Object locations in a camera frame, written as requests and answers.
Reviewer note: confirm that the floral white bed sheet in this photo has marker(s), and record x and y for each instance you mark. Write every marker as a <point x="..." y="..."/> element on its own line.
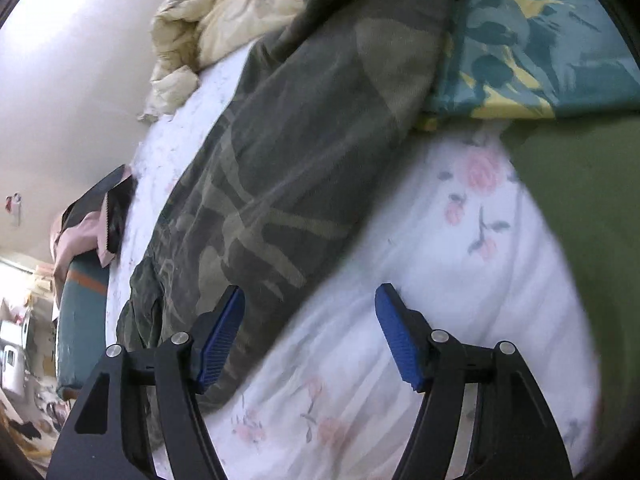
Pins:
<point x="400" y="235"/>

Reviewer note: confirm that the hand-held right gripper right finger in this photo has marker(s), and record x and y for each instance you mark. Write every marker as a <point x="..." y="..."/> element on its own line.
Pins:
<point x="400" y="340"/>

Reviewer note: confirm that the pink jacket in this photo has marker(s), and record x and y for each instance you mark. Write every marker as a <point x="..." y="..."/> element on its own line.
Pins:
<point x="75" y="245"/>

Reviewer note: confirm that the teal yellow printed cloth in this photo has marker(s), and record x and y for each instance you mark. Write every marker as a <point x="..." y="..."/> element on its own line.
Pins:
<point x="525" y="50"/>

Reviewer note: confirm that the dark grey garment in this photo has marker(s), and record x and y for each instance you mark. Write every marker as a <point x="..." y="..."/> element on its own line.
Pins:
<point x="117" y="210"/>

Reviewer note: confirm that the green cloth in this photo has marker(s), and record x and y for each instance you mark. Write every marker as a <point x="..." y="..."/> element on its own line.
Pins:
<point x="590" y="210"/>

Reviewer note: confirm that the camouflage pants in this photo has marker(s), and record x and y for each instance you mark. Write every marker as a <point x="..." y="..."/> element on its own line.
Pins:
<point x="280" y="160"/>

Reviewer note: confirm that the teal bed footboard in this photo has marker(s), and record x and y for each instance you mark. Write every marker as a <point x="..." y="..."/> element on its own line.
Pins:
<point x="80" y="320"/>

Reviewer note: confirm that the cream quilt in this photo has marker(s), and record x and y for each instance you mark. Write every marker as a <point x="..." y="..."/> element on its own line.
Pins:
<point x="210" y="25"/>

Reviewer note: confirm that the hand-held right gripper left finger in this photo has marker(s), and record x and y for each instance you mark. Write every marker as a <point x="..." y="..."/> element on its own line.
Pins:
<point x="222" y="340"/>

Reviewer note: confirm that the wall socket with red ornament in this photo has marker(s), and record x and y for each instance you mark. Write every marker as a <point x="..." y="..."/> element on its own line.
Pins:
<point x="13" y="206"/>

